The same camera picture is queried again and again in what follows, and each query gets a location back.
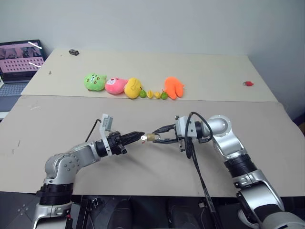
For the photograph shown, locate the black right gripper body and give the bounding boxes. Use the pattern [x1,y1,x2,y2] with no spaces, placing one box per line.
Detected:
[173,123,186,153]

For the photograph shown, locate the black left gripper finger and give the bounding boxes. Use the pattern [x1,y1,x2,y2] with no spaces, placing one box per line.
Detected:
[121,131,145,141]
[122,135,144,146]

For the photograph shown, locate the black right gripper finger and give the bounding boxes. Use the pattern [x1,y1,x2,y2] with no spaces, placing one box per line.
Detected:
[152,124,177,135]
[152,137,179,145]

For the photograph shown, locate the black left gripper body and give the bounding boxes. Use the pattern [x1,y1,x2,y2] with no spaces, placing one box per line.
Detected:
[107,131,128,156]

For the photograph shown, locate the orange plush toy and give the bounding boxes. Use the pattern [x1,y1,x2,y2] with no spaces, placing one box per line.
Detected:
[163,76,186,101]

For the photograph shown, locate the yellow plush toy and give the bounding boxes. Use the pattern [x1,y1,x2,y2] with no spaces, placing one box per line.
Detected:
[124,77,144,100]

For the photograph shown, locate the pink plush toy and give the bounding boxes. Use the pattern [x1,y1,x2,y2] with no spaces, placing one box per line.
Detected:
[104,77,129,95]

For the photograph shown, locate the green plush toy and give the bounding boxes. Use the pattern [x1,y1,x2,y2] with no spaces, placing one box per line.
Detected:
[83,73,107,92]

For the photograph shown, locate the dark rounded shape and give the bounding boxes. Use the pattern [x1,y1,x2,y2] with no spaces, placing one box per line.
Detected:
[165,197,205,229]
[112,199,133,229]

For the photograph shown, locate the grey laptop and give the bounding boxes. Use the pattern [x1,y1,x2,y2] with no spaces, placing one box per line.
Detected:
[0,39,46,113]

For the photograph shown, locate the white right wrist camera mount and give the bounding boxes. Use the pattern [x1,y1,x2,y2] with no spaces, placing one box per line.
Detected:
[175,115,199,144]

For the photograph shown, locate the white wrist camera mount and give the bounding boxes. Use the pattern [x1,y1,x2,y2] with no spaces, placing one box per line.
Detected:
[98,114,115,157]
[175,115,199,144]

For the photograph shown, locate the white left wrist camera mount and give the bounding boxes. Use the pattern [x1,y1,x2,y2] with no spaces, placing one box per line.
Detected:
[98,114,115,157]

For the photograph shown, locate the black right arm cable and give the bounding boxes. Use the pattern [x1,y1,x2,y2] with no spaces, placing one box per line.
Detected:
[183,111,223,229]

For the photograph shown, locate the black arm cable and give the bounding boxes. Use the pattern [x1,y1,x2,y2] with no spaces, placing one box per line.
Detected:
[85,119,102,142]
[183,111,223,229]

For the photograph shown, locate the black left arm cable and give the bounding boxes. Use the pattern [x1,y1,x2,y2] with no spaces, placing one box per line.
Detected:
[85,119,102,142]

